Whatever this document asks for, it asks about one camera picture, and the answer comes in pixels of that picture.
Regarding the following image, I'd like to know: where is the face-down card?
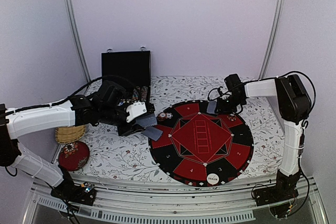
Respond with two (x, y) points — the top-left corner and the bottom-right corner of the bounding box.
(206, 101), (217, 114)
(141, 126), (163, 141)

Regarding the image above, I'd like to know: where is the aluminium frame post left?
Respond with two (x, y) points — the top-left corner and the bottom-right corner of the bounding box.
(64, 0), (91, 82)

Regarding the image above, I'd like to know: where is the white blue dealer button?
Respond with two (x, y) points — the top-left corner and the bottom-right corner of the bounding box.
(207, 173), (219, 185)

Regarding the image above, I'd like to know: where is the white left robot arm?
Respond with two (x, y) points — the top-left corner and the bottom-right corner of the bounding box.
(1, 80), (155, 200)

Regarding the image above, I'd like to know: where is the red floral round cushion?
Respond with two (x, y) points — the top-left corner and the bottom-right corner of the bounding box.
(58, 141), (90, 172)

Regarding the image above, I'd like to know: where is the red black small chip stack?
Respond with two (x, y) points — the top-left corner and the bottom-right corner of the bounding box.
(227, 114), (237, 122)

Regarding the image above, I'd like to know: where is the black poker chip case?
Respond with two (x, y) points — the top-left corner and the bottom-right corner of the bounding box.
(101, 49), (151, 100)

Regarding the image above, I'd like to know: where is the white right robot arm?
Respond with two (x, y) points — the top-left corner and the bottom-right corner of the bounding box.
(214, 70), (317, 201)

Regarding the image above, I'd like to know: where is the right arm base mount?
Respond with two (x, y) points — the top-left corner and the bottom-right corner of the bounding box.
(251, 177), (299, 219)

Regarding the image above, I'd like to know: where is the red orange chip stack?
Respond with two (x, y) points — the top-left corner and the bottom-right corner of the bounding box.
(157, 112), (167, 121)

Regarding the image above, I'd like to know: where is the woven bamboo tray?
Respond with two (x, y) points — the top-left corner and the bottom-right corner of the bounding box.
(55, 125), (86, 144)

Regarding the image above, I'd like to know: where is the far right chip row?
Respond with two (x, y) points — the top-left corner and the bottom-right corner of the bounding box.
(140, 86), (149, 102)

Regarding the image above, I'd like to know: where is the white black chip stack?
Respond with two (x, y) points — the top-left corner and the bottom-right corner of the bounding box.
(166, 113), (173, 119)

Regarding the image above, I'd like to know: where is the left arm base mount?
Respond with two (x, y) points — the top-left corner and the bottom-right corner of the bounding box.
(50, 180), (97, 206)

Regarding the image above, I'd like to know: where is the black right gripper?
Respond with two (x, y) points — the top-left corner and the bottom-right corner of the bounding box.
(215, 94), (245, 114)

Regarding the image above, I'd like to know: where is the blue playing card deck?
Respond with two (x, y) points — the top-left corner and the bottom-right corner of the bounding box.
(135, 113), (157, 127)

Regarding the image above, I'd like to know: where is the round red black poker mat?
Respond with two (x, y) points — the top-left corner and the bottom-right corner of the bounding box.
(149, 100), (254, 187)

